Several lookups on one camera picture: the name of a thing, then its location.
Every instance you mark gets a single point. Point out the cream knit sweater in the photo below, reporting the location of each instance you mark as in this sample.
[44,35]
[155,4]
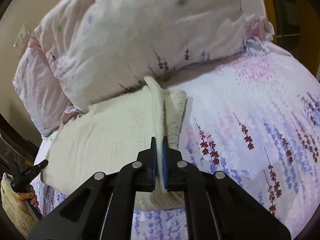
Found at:
[111,134]

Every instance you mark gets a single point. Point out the pink floral pillow left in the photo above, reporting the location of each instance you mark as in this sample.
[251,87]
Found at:
[40,91]

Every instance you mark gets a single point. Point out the pink floral pillow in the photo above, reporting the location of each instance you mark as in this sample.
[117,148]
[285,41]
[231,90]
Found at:
[40,91]
[97,49]

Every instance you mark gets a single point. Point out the person left hand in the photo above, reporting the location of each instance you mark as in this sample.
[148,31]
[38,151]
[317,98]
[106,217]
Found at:
[30,195]

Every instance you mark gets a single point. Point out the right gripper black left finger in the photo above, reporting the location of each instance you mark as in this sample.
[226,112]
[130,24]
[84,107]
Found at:
[102,207]

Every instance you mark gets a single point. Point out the white wall switch plate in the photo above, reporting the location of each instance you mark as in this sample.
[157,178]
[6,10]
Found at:
[22,40]

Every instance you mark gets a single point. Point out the dark wooden wardrobe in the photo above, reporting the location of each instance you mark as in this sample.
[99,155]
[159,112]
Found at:
[296,26]

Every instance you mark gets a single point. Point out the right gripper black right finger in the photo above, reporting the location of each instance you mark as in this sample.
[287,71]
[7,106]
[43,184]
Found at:
[216,206]

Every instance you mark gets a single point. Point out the pink floral pillow right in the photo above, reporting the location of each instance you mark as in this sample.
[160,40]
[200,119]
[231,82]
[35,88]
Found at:
[97,49]

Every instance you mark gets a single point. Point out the beige fuzzy left sleeve forearm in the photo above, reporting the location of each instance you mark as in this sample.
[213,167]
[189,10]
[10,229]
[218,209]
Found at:
[22,220]

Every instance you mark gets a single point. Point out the pink floral bed sheet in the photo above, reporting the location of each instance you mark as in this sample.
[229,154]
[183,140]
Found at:
[253,117]

